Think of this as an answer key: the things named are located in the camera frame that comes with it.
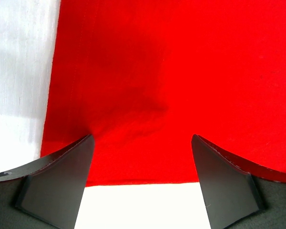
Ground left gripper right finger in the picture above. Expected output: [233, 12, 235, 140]
[191, 135, 286, 229]

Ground red t shirt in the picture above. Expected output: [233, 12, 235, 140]
[41, 0, 286, 186]

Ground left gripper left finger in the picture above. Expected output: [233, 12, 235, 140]
[0, 135, 94, 229]

